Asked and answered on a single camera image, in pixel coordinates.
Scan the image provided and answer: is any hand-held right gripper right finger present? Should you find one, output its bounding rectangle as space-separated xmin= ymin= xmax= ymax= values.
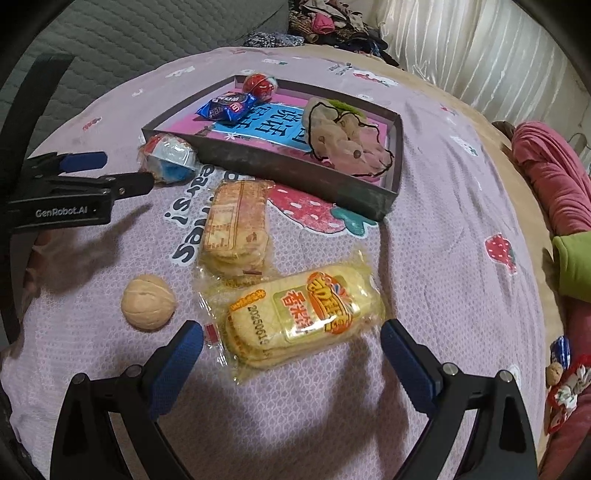
xmin=380 ymin=318 xmax=539 ymax=480

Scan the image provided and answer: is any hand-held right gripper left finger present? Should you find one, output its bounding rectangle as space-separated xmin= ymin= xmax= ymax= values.
xmin=50 ymin=320 xmax=205 ymax=480

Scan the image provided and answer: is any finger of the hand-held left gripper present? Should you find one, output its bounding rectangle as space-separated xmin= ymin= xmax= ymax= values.
xmin=51 ymin=172 xmax=155 ymax=202
xmin=25 ymin=151 xmax=108 ymax=178

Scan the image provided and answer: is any red round snack packet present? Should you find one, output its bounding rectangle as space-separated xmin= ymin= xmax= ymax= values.
xmin=242 ymin=73 xmax=280 ymax=103
xmin=137 ymin=131 xmax=199 ymax=185

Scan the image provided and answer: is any rice cracker packet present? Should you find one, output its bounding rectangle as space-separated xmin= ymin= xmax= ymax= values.
xmin=198 ymin=180 xmax=273 ymax=278
xmin=198 ymin=258 xmax=386 ymax=384

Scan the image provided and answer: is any blue cookie packet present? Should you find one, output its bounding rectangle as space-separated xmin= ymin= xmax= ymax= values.
xmin=196 ymin=90 xmax=258 ymax=127

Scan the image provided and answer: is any dark cardboard box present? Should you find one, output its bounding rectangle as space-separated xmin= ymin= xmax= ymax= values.
xmin=141 ymin=74 xmax=403 ymax=222

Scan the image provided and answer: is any person's left hand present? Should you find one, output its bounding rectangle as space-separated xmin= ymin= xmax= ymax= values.
xmin=21 ymin=228 xmax=63 ymax=315

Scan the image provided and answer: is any grey quilted cover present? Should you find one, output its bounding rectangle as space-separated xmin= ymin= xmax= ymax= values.
xmin=9 ymin=0 xmax=296 ymax=153

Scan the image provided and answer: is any small blue packet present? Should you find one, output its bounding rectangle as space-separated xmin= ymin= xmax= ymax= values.
xmin=549 ymin=336 xmax=573 ymax=370

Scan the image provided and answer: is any small stuffed toy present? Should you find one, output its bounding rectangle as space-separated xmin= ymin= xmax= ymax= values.
xmin=545 ymin=355 xmax=591 ymax=435

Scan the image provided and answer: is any green cloth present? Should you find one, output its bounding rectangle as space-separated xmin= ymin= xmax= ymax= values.
xmin=551 ymin=233 xmax=591 ymax=303

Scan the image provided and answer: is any dark patterned cloth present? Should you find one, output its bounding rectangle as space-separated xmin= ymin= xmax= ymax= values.
xmin=242 ymin=31 xmax=305 ymax=49

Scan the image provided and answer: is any pink quilt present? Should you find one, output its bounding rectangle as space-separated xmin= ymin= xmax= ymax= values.
xmin=492 ymin=120 xmax=591 ymax=480

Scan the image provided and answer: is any pile of clothes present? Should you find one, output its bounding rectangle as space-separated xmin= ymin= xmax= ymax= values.
xmin=286 ymin=0 xmax=402 ymax=70

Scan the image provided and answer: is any white curtain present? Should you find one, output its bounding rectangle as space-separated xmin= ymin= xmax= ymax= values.
xmin=365 ymin=0 xmax=591 ymax=153

